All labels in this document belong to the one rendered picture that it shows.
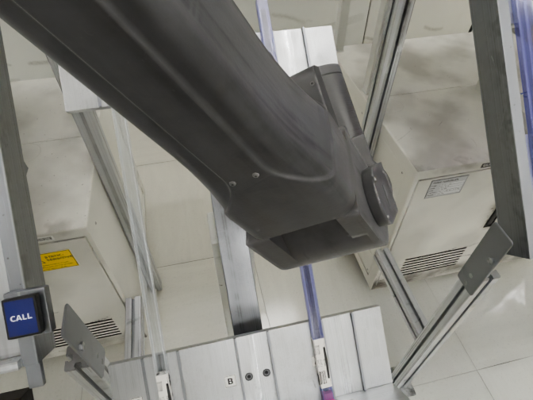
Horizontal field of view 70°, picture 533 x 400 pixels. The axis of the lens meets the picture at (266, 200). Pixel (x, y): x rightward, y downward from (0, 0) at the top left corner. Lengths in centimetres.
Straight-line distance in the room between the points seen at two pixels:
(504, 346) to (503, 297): 19
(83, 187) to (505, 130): 85
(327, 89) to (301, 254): 13
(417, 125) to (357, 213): 94
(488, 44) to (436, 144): 37
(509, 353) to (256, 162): 143
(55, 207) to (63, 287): 22
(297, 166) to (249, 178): 2
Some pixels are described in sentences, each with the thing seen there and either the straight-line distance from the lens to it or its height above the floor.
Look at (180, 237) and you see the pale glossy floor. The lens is 159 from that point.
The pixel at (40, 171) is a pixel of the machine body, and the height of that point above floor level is 62.
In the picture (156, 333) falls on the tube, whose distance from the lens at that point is 49.
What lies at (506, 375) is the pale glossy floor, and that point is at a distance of 150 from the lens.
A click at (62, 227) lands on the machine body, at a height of 62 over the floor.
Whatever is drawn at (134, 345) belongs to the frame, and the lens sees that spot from 106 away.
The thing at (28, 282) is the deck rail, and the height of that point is 78.
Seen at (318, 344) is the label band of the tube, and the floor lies 78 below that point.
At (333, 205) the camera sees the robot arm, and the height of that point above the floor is 111.
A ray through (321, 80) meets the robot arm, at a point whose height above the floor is 110.
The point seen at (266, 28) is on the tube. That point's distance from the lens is 52.
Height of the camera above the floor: 124
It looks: 48 degrees down
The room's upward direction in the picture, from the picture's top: straight up
